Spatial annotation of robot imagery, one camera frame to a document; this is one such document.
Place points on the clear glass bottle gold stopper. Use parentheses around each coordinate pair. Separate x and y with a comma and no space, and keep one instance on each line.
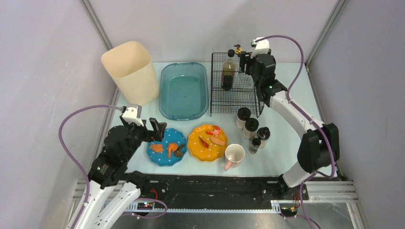
(245,79)

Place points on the red shrimp toy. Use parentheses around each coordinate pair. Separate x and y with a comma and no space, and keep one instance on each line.
(215,132)

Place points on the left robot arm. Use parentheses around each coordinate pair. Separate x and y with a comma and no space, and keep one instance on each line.
(106,171)

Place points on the black wire rack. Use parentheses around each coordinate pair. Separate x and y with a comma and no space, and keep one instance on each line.
(228,102)

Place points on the orange shredded food piece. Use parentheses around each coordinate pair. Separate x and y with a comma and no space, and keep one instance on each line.
(156,148)

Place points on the orange polka dot plate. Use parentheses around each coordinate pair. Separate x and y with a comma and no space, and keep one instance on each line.
(201,153)

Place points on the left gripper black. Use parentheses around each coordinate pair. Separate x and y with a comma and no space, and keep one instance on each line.
(150,133)

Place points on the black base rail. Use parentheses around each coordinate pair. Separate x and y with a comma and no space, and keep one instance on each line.
(180,192)

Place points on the teal transparent plastic tub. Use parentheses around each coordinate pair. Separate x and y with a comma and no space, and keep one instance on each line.
(183,91)

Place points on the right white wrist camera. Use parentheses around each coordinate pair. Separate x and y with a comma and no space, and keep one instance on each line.
(260,45)

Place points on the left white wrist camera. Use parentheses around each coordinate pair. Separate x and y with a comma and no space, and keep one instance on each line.
(131,114)

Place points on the dark sauce bottle red label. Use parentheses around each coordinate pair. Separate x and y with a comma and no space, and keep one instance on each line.
(228,71)

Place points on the cream plastic waste bin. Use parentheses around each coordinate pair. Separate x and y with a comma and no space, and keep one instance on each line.
(130,66)

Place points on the pink salmon slice toy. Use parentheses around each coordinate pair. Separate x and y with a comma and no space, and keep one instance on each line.
(217,141)

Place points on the red chili pepper toy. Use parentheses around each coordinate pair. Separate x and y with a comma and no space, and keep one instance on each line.
(204,144)

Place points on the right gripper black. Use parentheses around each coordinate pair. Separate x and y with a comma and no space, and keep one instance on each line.
(247,63)

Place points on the white granule shaker black lid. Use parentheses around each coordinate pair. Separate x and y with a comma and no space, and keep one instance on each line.
(242,115)
(250,128)

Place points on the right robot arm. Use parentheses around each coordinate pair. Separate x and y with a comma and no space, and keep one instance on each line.
(319,146)

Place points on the blue polka dot plate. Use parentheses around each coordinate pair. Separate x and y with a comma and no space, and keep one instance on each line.
(172,135)

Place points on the orange chicken drumstick toy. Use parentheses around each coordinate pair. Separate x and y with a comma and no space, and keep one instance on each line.
(172,149)

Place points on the small pepper shaker black lid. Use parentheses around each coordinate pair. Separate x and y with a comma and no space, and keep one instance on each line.
(254,145)

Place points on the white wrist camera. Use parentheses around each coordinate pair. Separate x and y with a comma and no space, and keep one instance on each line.
(131,114)
(260,45)

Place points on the pink ceramic mug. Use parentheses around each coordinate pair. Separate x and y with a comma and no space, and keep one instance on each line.
(233,156)

